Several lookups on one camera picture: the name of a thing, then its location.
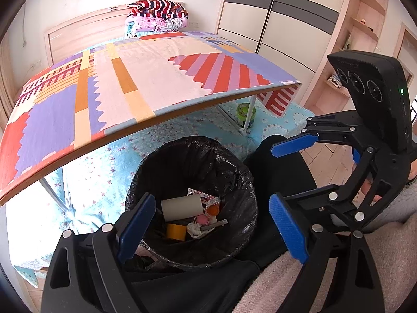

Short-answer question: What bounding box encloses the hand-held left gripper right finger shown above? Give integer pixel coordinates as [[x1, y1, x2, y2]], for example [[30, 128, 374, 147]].
[[269, 193, 387, 313]]

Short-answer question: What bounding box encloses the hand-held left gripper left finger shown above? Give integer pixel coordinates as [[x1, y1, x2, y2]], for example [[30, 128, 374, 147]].
[[41, 193, 157, 313]]

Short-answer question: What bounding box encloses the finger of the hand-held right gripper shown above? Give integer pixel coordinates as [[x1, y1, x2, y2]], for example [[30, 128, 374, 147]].
[[282, 147, 396, 233], [270, 110, 369, 158]]

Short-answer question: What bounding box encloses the cardboard tube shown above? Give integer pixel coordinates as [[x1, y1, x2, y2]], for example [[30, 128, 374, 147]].
[[161, 194, 203, 222]]

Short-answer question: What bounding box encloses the white plastic handled tool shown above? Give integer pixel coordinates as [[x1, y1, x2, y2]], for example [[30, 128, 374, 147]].
[[192, 218, 229, 238]]

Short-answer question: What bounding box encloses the trash bin with black bag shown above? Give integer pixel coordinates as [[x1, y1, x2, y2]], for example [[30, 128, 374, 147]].
[[125, 136, 259, 270]]

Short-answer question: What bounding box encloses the person's right hand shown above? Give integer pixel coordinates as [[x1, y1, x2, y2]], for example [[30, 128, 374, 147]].
[[360, 174, 385, 204]]

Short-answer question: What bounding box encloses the yellow tape roll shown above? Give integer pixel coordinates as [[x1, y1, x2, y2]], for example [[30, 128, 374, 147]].
[[166, 222, 187, 240]]

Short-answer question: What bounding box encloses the low folding table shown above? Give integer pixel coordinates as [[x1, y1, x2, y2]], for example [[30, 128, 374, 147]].
[[0, 81, 302, 214]]

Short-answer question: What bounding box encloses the person's fluffy jacket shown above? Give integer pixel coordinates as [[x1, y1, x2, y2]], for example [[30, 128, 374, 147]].
[[235, 220, 417, 313]]

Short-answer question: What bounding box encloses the green can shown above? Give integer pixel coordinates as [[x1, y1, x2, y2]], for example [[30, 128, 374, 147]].
[[235, 102, 256, 128]]

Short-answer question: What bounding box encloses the red printed wrapper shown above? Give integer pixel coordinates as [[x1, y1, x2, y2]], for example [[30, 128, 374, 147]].
[[188, 187, 222, 207]]

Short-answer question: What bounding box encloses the wooden shelf unit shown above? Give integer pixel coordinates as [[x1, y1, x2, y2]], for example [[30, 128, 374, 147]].
[[303, 0, 417, 111]]

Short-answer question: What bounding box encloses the sliding door wardrobe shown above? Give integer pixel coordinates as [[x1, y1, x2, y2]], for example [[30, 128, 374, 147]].
[[217, 0, 355, 105]]

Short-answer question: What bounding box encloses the colourful patterned table board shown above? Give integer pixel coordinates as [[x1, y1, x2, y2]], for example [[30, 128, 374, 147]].
[[0, 31, 302, 206]]

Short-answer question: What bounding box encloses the pink folded blanket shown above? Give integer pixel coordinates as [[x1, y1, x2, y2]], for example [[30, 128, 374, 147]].
[[124, 16, 189, 38]]

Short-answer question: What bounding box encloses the wooden headboard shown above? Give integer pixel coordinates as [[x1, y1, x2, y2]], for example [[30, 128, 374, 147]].
[[44, 2, 183, 66]]

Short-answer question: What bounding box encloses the wooden wall trim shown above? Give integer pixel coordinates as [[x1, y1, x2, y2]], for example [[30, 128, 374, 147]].
[[0, 39, 20, 121]]

